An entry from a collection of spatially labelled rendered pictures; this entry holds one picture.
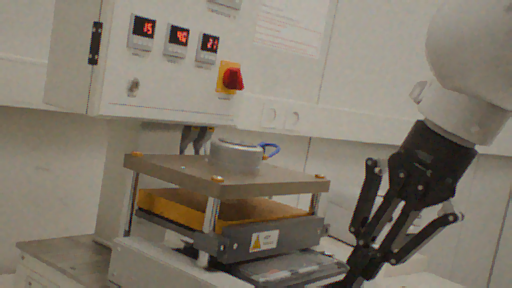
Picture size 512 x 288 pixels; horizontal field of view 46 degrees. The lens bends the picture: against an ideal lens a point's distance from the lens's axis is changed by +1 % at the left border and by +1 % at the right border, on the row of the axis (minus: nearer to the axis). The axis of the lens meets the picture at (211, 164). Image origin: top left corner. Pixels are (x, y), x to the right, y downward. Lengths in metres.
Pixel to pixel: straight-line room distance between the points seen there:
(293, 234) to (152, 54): 0.33
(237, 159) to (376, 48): 1.33
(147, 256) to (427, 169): 0.35
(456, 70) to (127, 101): 0.48
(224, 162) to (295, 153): 1.04
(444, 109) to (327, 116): 1.20
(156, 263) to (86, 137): 0.67
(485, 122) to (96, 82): 0.49
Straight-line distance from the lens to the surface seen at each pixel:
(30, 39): 1.29
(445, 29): 0.56
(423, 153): 0.69
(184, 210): 0.79
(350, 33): 1.98
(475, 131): 0.67
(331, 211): 1.95
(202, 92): 0.98
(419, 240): 0.73
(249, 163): 0.83
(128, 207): 0.83
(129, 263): 0.79
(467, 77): 0.55
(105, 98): 0.84
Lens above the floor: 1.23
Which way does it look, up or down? 8 degrees down
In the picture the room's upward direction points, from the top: 10 degrees clockwise
